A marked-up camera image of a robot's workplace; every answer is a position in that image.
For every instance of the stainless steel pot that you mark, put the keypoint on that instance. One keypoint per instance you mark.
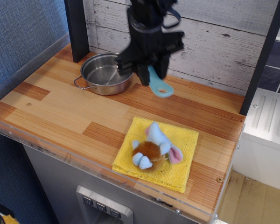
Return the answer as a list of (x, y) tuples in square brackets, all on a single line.
[(102, 76)]

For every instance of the blue and brown plush toy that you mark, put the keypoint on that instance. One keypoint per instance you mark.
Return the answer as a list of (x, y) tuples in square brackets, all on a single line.
[(151, 154)]

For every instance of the black left vertical post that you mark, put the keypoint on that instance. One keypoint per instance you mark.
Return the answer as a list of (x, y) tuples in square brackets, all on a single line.
[(77, 29)]

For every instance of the yellow folded cloth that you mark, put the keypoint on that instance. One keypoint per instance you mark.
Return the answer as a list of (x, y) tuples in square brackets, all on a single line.
[(171, 176)]

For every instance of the yellow object at bottom left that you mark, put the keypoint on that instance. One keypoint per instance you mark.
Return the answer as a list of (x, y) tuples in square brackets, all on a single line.
[(9, 220)]

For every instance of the white ribbed cabinet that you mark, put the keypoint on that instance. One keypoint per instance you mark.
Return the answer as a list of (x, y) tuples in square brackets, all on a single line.
[(258, 152)]

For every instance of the black vertical post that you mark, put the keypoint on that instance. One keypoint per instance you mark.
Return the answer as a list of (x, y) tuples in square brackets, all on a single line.
[(77, 29), (264, 55)]

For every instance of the silver dispenser panel with buttons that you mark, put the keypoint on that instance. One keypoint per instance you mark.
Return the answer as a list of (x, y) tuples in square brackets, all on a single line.
[(99, 209)]

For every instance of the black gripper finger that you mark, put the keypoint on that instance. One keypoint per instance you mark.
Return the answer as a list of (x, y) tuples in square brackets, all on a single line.
[(143, 74), (161, 66)]

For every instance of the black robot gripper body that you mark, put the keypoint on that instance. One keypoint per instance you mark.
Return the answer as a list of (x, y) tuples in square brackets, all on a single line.
[(147, 40)]

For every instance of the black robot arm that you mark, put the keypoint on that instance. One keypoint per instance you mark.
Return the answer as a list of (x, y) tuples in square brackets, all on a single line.
[(163, 7)]

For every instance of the black right vertical post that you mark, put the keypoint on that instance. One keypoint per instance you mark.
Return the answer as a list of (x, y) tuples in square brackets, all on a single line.
[(264, 55)]

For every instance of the light blue dish brush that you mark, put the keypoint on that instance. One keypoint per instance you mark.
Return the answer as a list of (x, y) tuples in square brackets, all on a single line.
[(157, 85)]

